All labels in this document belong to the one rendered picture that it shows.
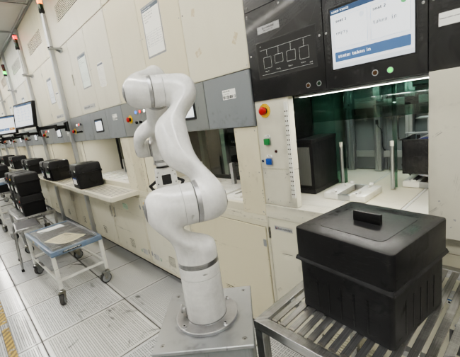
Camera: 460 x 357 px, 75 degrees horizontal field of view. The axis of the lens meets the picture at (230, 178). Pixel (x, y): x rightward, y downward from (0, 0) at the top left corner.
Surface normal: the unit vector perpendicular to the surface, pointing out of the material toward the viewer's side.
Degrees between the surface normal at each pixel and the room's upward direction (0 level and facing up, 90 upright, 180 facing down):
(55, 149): 90
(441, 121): 90
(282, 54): 90
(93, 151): 90
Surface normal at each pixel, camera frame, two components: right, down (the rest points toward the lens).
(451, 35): -0.72, 0.24
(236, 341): -0.13, -0.97
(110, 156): 0.68, 0.06
